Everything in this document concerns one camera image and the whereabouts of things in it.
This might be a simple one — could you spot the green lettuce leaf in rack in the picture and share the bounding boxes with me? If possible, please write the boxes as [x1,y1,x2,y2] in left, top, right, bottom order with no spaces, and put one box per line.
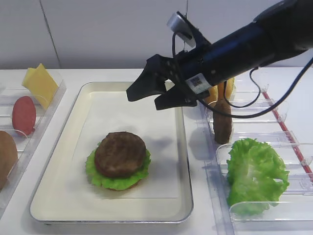
[226,138,289,216]

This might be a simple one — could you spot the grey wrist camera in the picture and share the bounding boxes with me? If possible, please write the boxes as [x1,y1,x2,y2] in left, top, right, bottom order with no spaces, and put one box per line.
[167,12,196,47]

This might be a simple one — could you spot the black cable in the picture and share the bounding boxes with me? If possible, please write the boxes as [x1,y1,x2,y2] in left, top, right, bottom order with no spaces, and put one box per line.
[171,31,313,119]

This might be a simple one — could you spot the brown bun in left rack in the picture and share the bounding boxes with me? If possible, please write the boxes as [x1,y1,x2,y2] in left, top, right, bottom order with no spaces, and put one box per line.
[0,131,18,189]

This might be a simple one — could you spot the white metal tray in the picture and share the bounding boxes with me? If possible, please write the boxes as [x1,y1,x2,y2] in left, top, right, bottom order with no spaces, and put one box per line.
[30,82,193,223]

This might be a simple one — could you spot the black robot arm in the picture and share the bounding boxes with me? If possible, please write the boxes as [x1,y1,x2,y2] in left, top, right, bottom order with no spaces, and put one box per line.
[126,0,313,110]

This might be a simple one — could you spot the brown meat patty in rack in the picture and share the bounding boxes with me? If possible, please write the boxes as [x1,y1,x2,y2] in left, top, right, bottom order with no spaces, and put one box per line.
[213,99,232,144]

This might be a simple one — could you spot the brown meat patty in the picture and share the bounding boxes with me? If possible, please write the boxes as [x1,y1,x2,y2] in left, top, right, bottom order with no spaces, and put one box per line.
[213,99,232,144]
[94,132,146,178]

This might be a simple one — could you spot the clear acrylic left food rack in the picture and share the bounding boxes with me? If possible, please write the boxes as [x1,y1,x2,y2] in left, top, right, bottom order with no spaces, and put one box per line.
[0,69,66,213]

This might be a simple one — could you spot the clear acrylic food rack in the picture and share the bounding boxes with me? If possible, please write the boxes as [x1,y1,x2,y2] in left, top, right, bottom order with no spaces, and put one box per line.
[0,69,66,213]
[200,87,313,235]

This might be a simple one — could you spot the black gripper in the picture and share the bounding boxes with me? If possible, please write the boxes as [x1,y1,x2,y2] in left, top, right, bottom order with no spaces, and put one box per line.
[126,54,212,110]

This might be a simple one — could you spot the tan bread slice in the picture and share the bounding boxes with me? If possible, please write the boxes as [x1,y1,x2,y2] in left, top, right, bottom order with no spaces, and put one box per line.
[204,86,218,104]
[225,77,235,100]

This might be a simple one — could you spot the red tomato slice in rack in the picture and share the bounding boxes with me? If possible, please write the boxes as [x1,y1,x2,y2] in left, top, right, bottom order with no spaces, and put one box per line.
[12,96,36,136]

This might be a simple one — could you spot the yellow cheese slice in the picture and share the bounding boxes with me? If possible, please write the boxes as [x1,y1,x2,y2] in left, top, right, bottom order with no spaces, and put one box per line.
[22,63,59,110]

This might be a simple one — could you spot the green lettuce on burger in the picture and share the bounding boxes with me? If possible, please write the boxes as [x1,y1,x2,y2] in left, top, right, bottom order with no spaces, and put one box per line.
[85,149,151,191]

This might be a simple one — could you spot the clear acrylic right food rack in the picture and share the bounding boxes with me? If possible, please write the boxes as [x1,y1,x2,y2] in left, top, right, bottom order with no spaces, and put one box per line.
[200,87,313,235]

